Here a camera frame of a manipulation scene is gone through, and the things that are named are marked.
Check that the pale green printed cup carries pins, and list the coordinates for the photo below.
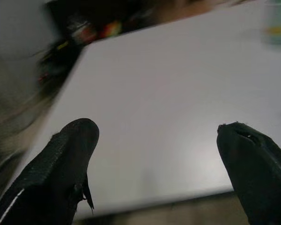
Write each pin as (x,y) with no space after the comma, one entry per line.
(276,23)

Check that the silver and red can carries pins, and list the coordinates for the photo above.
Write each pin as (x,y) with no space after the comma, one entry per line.
(80,30)

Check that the red and yellow package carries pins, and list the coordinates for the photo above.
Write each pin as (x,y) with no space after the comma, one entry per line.
(111,29)

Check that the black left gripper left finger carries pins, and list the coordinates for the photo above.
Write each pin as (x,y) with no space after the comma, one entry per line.
(53,173)

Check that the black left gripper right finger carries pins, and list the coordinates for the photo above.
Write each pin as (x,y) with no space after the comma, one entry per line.
(257,173)

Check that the dark cluttered shelf unit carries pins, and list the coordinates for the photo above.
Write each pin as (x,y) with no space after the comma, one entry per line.
(89,25)

